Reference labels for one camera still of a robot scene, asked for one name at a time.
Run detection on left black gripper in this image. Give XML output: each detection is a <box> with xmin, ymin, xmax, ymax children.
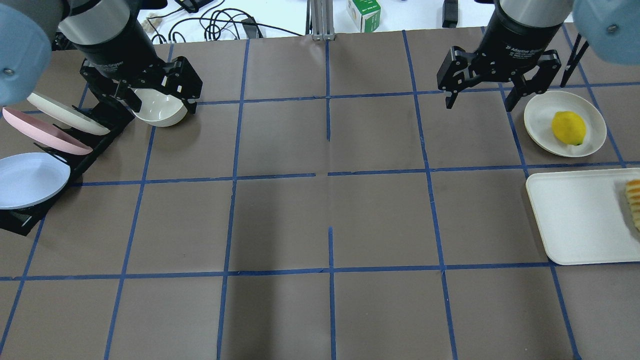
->
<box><xmin>73</xmin><ymin>19</ymin><xmax>203</xmax><ymax>114</ymax></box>

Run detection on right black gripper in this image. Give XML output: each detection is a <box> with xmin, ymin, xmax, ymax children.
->
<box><xmin>436</xmin><ymin>5</ymin><xmax>563</xmax><ymax>112</ymax></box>

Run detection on cream white bowl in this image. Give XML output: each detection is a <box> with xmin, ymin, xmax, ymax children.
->
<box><xmin>134</xmin><ymin>88</ymin><xmax>188</xmax><ymax>127</ymax></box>

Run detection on yellow lemon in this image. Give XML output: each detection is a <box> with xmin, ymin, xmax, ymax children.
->
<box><xmin>551</xmin><ymin>111</ymin><xmax>587</xmax><ymax>146</ymax></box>

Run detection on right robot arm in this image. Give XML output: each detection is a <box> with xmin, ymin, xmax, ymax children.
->
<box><xmin>436</xmin><ymin>0</ymin><xmax>640</xmax><ymax>111</ymax></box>

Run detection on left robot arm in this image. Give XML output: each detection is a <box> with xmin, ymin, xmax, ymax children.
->
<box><xmin>0</xmin><ymin>0</ymin><xmax>202</xmax><ymax>114</ymax></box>

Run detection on cream round plate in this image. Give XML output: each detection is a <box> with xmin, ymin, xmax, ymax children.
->
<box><xmin>524</xmin><ymin>90</ymin><xmax>607</xmax><ymax>158</ymax></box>

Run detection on black tongs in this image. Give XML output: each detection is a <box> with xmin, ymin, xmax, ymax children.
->
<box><xmin>559</xmin><ymin>32</ymin><xmax>590</xmax><ymax>88</ymax></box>

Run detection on white plate in rack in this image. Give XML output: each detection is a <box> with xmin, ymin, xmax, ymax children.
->
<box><xmin>26</xmin><ymin>92</ymin><xmax>110</xmax><ymax>136</ymax></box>

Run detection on black device on desk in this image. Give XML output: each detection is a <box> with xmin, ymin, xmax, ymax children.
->
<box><xmin>441</xmin><ymin>0</ymin><xmax>459</xmax><ymax>28</ymax></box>

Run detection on black power adapter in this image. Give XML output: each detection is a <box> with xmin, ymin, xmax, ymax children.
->
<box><xmin>174</xmin><ymin>0</ymin><xmax>214</xmax><ymax>14</ymax></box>

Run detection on pink plate in rack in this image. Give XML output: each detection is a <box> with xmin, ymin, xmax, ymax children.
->
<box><xmin>2</xmin><ymin>107</ymin><xmax>93</xmax><ymax>156</ymax></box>

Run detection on green white small box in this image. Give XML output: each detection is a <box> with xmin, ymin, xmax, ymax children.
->
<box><xmin>346</xmin><ymin>0</ymin><xmax>382</xmax><ymax>33</ymax></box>

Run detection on light blue plate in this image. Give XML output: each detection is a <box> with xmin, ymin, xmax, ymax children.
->
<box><xmin>0</xmin><ymin>152</ymin><xmax>71</xmax><ymax>210</ymax></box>

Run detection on white rectangular tray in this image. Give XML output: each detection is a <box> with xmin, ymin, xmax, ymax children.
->
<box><xmin>525</xmin><ymin>168</ymin><xmax>640</xmax><ymax>265</ymax></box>

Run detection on grilled bread piece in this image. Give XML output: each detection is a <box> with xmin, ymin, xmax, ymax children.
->
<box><xmin>624</xmin><ymin>178</ymin><xmax>640</xmax><ymax>231</ymax></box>

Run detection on black dish rack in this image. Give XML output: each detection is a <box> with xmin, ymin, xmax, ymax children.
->
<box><xmin>1</xmin><ymin>102</ymin><xmax>134</xmax><ymax>236</ymax></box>

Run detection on black cable bundle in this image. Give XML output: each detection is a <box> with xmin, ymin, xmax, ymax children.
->
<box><xmin>147</xmin><ymin>0</ymin><xmax>303</xmax><ymax>45</ymax></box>

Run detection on aluminium frame post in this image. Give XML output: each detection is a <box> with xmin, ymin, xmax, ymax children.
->
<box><xmin>306</xmin><ymin>0</ymin><xmax>336</xmax><ymax>41</ymax></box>

